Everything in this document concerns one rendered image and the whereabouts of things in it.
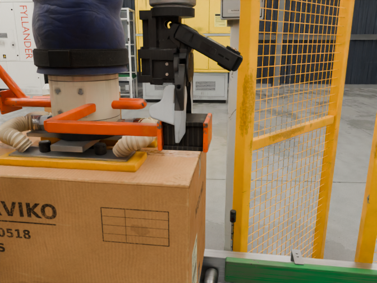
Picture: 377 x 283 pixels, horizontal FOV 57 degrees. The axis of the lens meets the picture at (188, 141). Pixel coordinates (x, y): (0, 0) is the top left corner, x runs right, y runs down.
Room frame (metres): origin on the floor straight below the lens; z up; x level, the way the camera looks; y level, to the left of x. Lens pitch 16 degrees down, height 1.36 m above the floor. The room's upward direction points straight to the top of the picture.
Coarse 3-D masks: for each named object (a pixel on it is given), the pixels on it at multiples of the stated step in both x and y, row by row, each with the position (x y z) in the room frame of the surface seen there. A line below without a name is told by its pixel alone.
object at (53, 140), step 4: (52, 140) 0.95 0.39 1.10; (56, 140) 0.95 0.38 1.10; (100, 140) 0.93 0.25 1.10; (104, 140) 0.93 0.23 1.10; (108, 140) 0.93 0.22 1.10; (112, 140) 0.93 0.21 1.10; (116, 140) 0.92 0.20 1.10; (156, 140) 0.92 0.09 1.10; (108, 144) 0.93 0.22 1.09; (112, 144) 0.93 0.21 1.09; (152, 144) 0.91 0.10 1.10; (156, 144) 0.91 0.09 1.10
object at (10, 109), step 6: (0, 90) 0.97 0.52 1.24; (6, 90) 0.90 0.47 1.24; (0, 96) 0.88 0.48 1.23; (6, 96) 0.90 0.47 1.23; (12, 96) 0.92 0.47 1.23; (0, 102) 0.88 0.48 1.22; (0, 108) 0.88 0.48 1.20; (6, 108) 0.89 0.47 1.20; (12, 108) 0.91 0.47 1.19; (18, 108) 0.94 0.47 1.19
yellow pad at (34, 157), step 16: (48, 144) 0.80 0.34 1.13; (96, 144) 0.78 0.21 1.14; (0, 160) 0.77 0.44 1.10; (16, 160) 0.76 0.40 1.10; (32, 160) 0.76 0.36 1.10; (48, 160) 0.75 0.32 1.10; (64, 160) 0.75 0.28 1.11; (80, 160) 0.75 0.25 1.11; (96, 160) 0.75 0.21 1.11; (112, 160) 0.74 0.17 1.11; (128, 160) 0.75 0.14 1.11; (144, 160) 0.79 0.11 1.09
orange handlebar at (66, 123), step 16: (32, 96) 0.93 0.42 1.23; (48, 96) 0.92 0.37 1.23; (64, 112) 0.70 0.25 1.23; (80, 112) 0.73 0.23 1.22; (48, 128) 0.61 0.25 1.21; (64, 128) 0.61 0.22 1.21; (80, 128) 0.60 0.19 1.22; (96, 128) 0.60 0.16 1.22; (112, 128) 0.59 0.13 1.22; (128, 128) 0.59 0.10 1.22; (144, 128) 0.59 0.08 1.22
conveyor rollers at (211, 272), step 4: (212, 268) 1.12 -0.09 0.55; (208, 272) 1.10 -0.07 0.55; (212, 272) 1.10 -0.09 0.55; (216, 272) 1.11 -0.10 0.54; (208, 276) 1.08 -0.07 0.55; (212, 276) 1.08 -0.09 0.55; (216, 276) 1.09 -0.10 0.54; (204, 280) 1.07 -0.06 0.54; (208, 280) 1.05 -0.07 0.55; (212, 280) 1.05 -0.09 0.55; (216, 280) 1.07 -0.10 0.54
